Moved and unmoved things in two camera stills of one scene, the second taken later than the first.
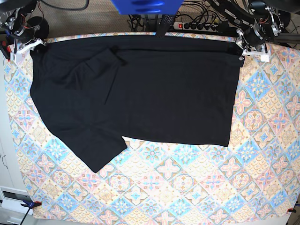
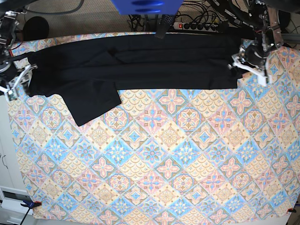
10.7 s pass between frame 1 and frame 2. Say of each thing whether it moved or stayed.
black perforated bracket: stayed
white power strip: stayed
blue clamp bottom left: stayed
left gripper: moved
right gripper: moved
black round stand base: stayed
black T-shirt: moved
